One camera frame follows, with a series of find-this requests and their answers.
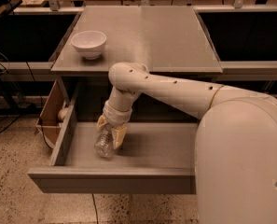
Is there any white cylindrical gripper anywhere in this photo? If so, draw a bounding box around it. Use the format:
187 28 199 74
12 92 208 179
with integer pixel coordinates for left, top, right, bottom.
96 101 132 149

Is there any clear plastic water bottle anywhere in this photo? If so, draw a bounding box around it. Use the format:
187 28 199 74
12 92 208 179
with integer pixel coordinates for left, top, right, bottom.
94 125 115 159

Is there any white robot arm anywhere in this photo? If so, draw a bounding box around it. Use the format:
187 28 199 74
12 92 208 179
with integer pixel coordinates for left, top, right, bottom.
97 63 277 224

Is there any grey open top drawer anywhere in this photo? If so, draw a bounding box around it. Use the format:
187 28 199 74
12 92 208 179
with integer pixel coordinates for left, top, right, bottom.
28 82 197 194

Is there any grey cabinet counter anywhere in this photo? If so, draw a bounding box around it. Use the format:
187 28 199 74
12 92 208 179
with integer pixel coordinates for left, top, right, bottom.
48 5 224 123

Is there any brown cardboard box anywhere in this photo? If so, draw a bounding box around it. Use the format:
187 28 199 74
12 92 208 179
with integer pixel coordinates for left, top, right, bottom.
35 80 64 148

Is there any white ceramic bowl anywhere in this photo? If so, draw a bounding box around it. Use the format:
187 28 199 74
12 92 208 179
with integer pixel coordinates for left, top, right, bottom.
71 31 107 60

